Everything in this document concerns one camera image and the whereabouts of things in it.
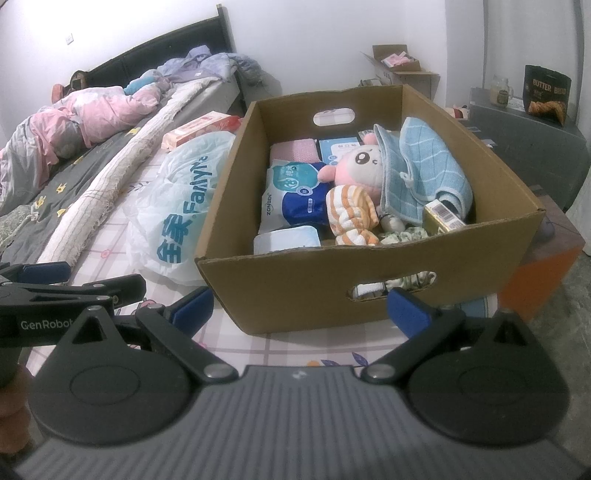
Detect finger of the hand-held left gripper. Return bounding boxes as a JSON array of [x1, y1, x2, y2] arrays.
[[0, 261, 71, 284], [78, 274, 148, 309]]

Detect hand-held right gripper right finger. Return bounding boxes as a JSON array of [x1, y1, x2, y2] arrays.
[[360, 287, 533, 384]]

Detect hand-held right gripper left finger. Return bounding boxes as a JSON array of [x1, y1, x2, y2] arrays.
[[59, 286, 240, 385]]

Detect white plastic bag blue print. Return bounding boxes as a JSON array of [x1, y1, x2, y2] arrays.
[[122, 130, 237, 287]]

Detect large cardboard box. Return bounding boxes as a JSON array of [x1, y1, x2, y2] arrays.
[[195, 84, 546, 335]]

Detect pink plush doll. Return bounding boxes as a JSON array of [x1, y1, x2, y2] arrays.
[[318, 130, 389, 190]]

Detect blue and white paper box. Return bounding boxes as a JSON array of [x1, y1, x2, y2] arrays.
[[318, 136, 361, 164]]

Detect person's left hand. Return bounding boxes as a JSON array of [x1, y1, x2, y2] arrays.
[[0, 364, 35, 446]]

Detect green floral scrunchie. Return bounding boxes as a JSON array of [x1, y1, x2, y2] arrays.
[[379, 226, 431, 245]]

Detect grey bed sheet yellow print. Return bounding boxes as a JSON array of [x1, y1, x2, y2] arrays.
[[0, 85, 181, 266]]

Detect gold paper box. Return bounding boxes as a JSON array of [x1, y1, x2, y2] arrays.
[[424, 200, 466, 236]]

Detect white mattress edge trim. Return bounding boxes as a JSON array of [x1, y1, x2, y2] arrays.
[[46, 95, 195, 266]]

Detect light blue tissue pack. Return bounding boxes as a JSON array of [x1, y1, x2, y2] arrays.
[[253, 226, 321, 254]]

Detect orange striped cloth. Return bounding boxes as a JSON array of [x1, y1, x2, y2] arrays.
[[325, 184, 382, 247]]

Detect orange stool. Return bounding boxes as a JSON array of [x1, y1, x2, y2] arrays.
[[499, 194, 586, 324]]

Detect blue and white wipes pack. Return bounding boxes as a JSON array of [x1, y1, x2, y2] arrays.
[[257, 159, 331, 236]]

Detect light blue checked towel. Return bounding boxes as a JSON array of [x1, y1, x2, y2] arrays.
[[373, 117, 474, 227]]

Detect pink quilt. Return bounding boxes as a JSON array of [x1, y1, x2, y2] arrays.
[[0, 85, 162, 199]]

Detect pink tissue packet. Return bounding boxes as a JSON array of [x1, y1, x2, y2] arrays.
[[161, 115, 243, 152]]

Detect pink checked pack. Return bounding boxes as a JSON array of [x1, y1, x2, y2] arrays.
[[269, 141, 319, 162]]

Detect brown plush toy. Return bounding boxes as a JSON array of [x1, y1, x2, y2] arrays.
[[51, 69, 93, 102]]

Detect white curtain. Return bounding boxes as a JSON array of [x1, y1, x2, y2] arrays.
[[567, 0, 591, 257]]

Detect light blue cloth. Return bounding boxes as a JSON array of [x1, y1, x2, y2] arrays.
[[124, 76, 160, 95]]

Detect grey side cabinet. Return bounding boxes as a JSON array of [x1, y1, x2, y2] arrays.
[[466, 87, 591, 215]]

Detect dark bed headboard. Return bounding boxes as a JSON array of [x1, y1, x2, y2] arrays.
[[69, 4, 236, 88]]

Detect purple quilt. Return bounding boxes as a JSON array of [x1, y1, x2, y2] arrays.
[[157, 48, 241, 86]]

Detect glass jar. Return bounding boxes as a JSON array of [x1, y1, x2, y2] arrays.
[[489, 75, 514, 108]]

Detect grey cloth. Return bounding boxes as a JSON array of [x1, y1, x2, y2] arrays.
[[233, 53, 280, 97]]

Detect pink cloth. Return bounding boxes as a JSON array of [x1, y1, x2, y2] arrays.
[[381, 53, 419, 68]]

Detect dark snack bag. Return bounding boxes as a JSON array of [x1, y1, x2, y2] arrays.
[[523, 65, 572, 126]]

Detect cardboard boxes by wall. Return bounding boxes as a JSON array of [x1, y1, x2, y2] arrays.
[[360, 44, 440, 100]]

